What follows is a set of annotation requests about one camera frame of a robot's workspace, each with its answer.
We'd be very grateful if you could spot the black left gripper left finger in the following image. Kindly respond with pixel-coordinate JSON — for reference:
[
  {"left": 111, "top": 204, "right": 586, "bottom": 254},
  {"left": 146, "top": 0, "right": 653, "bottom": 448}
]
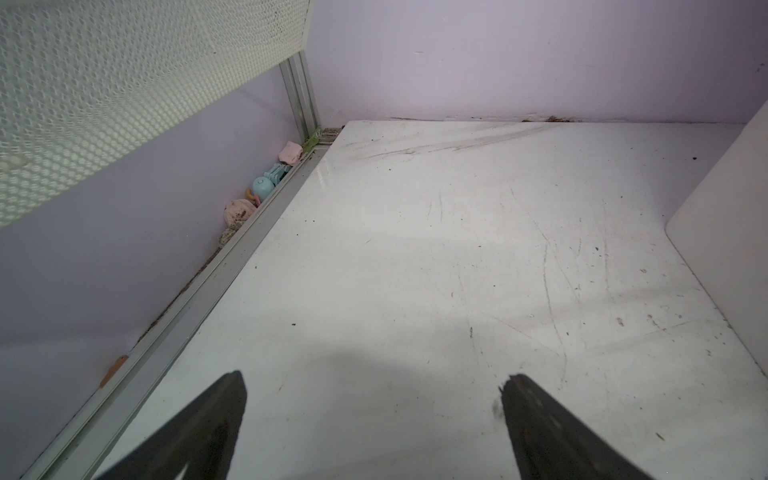
[{"left": 100, "top": 371, "right": 247, "bottom": 479}]

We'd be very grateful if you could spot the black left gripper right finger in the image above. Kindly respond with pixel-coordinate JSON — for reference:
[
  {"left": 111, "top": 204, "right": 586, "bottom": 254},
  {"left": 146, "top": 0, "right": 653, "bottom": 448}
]
[{"left": 500, "top": 374, "right": 649, "bottom": 480}]

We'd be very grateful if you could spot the white plastic drawer cabinet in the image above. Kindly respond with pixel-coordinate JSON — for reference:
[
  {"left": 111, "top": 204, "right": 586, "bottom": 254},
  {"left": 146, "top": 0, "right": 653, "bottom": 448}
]
[{"left": 665, "top": 106, "right": 767, "bottom": 372}]

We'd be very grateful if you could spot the pink round toy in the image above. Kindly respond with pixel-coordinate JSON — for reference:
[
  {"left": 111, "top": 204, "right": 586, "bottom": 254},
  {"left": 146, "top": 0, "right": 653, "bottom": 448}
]
[{"left": 223, "top": 199, "right": 257, "bottom": 227}]

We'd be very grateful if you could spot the teal toy figure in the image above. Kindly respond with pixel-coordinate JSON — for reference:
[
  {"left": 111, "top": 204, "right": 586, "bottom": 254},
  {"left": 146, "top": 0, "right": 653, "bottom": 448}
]
[{"left": 250, "top": 163, "right": 292, "bottom": 202}]

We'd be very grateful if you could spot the white mesh lower bin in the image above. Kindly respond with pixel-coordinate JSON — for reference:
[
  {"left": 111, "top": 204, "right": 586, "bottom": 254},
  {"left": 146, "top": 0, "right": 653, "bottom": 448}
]
[{"left": 1, "top": 1, "right": 313, "bottom": 225}]

